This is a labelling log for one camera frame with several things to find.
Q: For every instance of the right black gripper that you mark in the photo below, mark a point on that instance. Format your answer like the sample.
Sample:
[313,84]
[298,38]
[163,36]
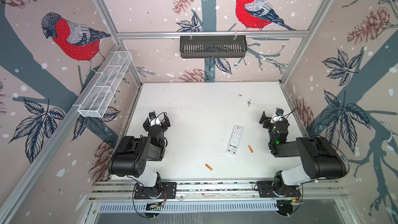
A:
[266,121]

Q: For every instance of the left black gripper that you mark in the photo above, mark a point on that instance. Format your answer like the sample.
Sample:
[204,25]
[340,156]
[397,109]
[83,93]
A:
[166,121]

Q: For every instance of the white remote control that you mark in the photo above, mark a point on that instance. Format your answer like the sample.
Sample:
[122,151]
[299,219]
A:
[234,140]

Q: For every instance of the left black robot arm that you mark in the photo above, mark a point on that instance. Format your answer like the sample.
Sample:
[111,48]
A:
[131,156]

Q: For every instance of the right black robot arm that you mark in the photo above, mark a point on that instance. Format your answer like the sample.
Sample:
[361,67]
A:
[319,160]

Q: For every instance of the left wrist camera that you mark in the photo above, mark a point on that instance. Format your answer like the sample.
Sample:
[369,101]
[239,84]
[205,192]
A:
[153,118]

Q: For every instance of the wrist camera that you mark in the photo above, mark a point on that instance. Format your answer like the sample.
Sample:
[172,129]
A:
[278,114]
[153,118]

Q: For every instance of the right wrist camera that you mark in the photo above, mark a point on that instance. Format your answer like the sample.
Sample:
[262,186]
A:
[278,114]

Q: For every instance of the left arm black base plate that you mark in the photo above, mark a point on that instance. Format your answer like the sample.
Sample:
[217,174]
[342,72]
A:
[165,190]

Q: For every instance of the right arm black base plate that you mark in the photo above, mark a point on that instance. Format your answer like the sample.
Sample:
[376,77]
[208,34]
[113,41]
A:
[269,189]

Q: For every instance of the white wire mesh basket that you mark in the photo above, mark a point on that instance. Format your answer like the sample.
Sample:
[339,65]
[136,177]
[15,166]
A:
[101,94]

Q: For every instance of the white perforated cable duct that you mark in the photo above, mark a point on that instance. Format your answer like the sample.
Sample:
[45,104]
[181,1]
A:
[175,207]

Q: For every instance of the aluminium front rail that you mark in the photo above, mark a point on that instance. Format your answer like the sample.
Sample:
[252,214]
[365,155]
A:
[207,190]

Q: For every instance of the black wall basket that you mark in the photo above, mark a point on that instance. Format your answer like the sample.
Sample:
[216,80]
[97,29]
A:
[204,47]

